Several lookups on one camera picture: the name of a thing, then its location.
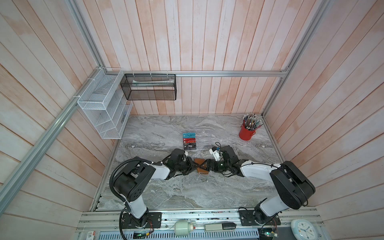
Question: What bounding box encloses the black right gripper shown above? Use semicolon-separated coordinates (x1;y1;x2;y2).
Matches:
199;158;230;172

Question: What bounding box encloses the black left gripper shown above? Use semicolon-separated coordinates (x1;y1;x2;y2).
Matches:
175;156;200;176

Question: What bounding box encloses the brown leather card holder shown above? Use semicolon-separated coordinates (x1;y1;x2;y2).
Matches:
194;159;209;175

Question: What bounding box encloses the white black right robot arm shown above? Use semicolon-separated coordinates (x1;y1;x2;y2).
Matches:
207;146;316;223

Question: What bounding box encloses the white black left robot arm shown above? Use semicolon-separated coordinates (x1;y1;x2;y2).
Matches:
109;149;198;221

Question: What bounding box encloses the black card in stand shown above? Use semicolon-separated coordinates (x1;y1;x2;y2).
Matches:
183;143;197;151

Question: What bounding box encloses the red card in stand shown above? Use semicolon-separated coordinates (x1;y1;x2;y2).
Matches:
183;138;196;144

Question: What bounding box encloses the teal card in stand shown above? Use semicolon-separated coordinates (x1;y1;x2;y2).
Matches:
183;133;196;139

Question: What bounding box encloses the clear acrylic card stand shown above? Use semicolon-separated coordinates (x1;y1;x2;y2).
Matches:
187;130;216;150

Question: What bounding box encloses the red metal pencil bucket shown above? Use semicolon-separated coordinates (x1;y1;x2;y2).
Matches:
239;124;256;141

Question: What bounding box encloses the grey black rectangular device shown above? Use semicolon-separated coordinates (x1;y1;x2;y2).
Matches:
204;223;237;232

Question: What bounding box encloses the white cylindrical device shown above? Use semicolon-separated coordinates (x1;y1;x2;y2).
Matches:
174;220;195;237

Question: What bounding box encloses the white analog clock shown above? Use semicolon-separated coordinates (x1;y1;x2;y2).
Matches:
291;219;319;240

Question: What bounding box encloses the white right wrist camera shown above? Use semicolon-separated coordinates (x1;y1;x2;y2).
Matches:
209;147;222;162

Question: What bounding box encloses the black corrugated cable hose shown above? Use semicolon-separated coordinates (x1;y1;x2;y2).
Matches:
108;157;154;202

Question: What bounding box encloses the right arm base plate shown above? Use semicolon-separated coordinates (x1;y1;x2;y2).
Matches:
238;209;281;226

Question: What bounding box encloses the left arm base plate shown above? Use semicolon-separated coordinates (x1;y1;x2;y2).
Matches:
119;212;162;230

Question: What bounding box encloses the black mesh wall basket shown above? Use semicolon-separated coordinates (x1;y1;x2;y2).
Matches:
120;73;177;101

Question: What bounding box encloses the white wire mesh shelf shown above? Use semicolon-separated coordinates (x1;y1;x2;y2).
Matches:
78;68;133;140

